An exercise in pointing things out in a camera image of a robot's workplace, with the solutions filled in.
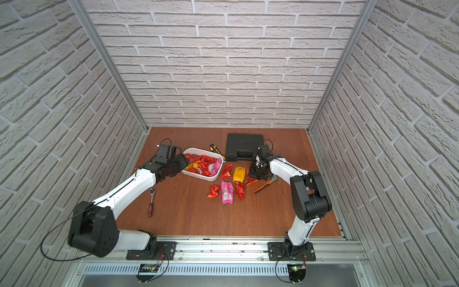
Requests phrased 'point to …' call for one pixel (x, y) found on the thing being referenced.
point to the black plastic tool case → (242, 147)
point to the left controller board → (147, 268)
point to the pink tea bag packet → (227, 188)
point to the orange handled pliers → (275, 178)
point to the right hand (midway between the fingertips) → (252, 174)
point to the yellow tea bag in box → (195, 165)
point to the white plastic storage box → (198, 151)
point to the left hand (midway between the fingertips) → (188, 158)
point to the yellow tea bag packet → (239, 174)
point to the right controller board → (296, 272)
